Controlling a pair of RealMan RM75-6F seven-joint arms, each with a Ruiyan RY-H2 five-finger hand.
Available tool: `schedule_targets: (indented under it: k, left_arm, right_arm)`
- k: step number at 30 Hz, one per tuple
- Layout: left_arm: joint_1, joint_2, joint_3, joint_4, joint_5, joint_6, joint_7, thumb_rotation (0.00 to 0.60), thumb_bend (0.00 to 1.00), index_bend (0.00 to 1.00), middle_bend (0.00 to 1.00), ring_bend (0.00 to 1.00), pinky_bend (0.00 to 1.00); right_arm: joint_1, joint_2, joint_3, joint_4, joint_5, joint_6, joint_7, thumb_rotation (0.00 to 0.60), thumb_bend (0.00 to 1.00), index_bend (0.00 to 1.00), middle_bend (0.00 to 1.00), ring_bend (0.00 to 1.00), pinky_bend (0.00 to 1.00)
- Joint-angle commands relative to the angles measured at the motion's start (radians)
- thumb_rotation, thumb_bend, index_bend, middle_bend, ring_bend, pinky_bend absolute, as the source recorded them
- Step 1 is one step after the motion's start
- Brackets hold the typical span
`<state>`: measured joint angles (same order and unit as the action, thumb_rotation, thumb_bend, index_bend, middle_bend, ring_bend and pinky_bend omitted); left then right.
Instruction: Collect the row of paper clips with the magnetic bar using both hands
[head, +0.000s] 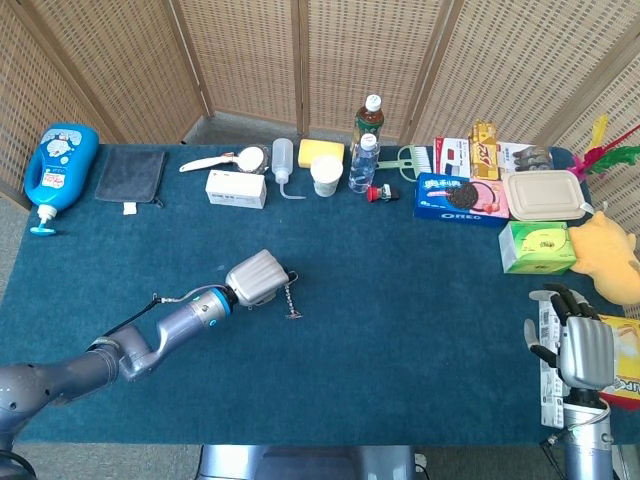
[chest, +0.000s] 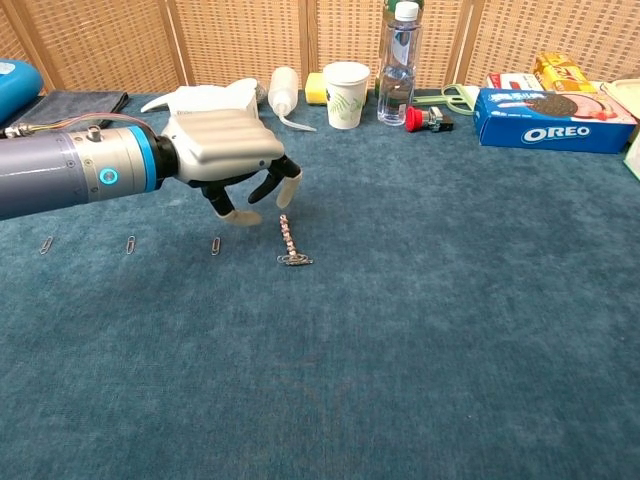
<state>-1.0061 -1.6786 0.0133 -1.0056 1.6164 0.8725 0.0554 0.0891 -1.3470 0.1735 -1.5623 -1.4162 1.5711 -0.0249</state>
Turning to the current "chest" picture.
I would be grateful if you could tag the blue Oreo box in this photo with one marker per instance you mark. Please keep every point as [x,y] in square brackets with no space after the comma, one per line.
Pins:
[550,132]

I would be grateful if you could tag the red and white box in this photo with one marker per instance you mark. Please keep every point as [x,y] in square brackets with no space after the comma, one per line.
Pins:
[515,81]

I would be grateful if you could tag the clear water bottle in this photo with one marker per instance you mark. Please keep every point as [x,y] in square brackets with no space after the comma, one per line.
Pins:
[397,75]

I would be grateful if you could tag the beige lidded lunch container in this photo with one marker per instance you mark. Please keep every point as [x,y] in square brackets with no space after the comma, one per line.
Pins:
[625,92]

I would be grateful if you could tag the white squeeze wash bottle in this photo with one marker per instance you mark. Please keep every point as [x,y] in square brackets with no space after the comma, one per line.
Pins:
[282,90]

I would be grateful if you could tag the teal table cloth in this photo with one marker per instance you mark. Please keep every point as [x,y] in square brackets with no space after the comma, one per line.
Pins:
[320,350]

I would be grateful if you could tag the magnetic bead rod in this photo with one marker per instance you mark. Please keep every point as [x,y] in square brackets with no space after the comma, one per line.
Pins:
[286,235]

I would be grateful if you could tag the wicker folding screen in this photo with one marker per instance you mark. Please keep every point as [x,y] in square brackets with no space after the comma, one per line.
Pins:
[240,40]

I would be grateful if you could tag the light green plastic brush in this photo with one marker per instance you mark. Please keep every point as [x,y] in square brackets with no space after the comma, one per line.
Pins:
[425,100]

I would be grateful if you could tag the yellow sponge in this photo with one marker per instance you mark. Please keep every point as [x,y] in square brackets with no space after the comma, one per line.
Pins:
[315,90]

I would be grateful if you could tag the yellow snack box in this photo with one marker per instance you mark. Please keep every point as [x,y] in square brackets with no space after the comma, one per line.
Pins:
[562,72]

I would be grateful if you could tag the grey zip pouch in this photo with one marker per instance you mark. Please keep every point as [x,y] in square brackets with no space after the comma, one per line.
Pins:
[85,102]

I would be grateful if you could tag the white leaf-print paper cup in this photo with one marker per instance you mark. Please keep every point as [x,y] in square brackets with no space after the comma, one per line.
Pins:
[345,100]

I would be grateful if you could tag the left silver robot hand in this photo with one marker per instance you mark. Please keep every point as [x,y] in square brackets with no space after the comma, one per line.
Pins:
[220,142]

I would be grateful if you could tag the white barcode carton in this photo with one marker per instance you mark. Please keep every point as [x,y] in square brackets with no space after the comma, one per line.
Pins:
[210,97]

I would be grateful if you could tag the red emergency stop button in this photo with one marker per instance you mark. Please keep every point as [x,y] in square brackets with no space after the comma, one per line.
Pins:
[415,119]

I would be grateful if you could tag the blue detergent bottle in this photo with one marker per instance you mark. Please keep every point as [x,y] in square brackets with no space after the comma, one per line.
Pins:
[15,87]

